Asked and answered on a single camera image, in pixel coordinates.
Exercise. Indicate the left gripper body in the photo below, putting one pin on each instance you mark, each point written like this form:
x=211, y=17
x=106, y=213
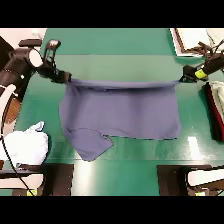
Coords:
x=55, y=74

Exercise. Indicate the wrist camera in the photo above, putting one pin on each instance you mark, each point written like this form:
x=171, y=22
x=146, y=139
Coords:
x=203, y=48
x=51, y=50

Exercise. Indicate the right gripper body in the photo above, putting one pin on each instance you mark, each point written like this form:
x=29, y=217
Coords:
x=190, y=74

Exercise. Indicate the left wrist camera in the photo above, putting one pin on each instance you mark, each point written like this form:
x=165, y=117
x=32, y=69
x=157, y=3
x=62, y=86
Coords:
x=51, y=50

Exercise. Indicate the purple T-shirt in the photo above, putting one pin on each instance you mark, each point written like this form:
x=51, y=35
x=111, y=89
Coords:
x=123, y=110

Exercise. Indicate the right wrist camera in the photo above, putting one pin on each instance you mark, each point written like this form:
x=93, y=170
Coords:
x=203, y=48

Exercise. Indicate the red folded garment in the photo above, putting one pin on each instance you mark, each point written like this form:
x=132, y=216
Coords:
x=216, y=120

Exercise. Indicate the white folded garment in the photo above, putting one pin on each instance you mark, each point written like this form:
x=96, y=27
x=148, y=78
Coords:
x=191, y=38
x=218, y=95

